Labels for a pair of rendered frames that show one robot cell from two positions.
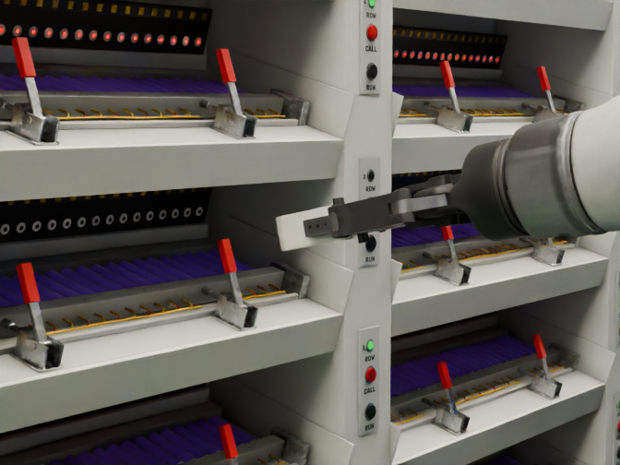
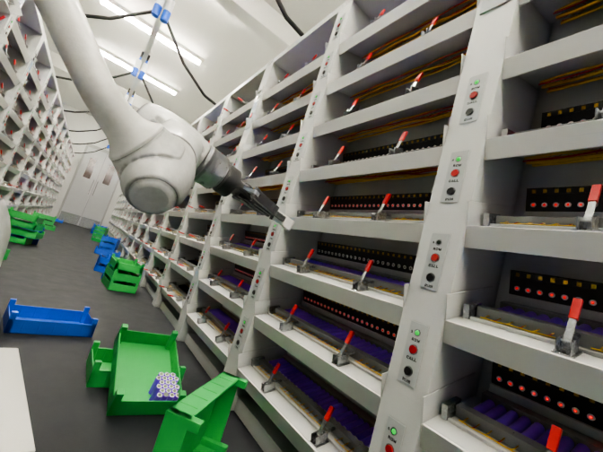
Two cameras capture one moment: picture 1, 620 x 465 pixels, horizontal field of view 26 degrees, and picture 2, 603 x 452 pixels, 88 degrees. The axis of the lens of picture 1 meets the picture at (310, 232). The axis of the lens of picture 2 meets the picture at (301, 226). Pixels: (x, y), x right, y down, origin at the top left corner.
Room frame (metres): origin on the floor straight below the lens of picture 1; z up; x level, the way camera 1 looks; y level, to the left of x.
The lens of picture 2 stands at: (1.45, -0.78, 0.54)
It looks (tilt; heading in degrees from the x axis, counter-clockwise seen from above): 8 degrees up; 109
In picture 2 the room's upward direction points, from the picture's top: 17 degrees clockwise
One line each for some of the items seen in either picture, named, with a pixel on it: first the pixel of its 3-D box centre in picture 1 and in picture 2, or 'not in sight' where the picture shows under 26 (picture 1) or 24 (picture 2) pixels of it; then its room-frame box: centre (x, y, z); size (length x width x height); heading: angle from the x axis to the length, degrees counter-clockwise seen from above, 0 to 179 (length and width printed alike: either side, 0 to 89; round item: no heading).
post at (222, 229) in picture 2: not in sight; (240, 195); (0.45, 0.85, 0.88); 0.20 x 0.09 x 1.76; 53
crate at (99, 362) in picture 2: not in sight; (136, 364); (0.63, 0.25, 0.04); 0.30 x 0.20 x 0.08; 53
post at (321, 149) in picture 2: not in sight; (308, 191); (1.01, 0.43, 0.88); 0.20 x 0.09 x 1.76; 53
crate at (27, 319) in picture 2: not in sight; (52, 317); (0.10, 0.28, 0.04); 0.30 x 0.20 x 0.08; 63
